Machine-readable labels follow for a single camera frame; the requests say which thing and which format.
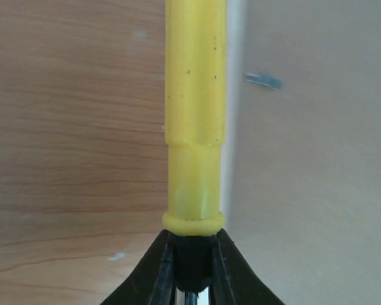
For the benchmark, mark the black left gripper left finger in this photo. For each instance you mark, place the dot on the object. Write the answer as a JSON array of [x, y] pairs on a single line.
[[151, 281]]

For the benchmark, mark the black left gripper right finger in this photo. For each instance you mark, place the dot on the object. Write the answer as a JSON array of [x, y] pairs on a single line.
[[233, 280]]

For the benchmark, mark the blue wooden picture frame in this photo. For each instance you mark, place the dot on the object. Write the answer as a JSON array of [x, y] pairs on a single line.
[[302, 165]]

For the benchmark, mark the yellow handled screwdriver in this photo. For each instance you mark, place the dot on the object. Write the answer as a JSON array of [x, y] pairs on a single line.
[[195, 97]]

